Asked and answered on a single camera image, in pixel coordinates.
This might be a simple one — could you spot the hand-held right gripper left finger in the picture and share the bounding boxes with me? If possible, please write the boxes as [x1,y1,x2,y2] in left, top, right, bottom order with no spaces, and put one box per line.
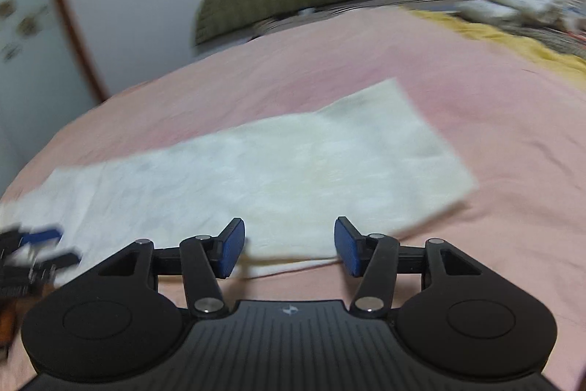
[98,217,246,318]

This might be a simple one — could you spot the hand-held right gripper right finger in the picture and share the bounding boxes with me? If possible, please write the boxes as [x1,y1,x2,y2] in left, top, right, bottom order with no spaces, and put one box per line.
[334,216,481,318]

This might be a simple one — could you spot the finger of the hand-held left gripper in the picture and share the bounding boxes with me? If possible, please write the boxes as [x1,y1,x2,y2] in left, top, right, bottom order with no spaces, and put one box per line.
[0,225,63,249]
[25,252,84,278]

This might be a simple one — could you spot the white pants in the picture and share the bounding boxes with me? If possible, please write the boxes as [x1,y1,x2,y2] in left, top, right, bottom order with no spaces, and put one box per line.
[0,78,479,282]

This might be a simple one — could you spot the pink blanket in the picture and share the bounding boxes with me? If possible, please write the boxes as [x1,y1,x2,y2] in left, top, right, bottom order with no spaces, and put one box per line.
[0,4,586,391]

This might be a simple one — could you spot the white wardrobe with flower decals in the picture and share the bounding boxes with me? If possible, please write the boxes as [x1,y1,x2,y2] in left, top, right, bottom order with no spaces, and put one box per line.
[0,0,106,195]

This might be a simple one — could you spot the yellow cloth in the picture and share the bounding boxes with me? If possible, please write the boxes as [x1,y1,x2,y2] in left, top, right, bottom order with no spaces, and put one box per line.
[403,6,586,75]

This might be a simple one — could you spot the brown wooden door frame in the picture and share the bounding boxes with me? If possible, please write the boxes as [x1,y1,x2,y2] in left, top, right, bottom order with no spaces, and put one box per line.
[34,0,111,104]

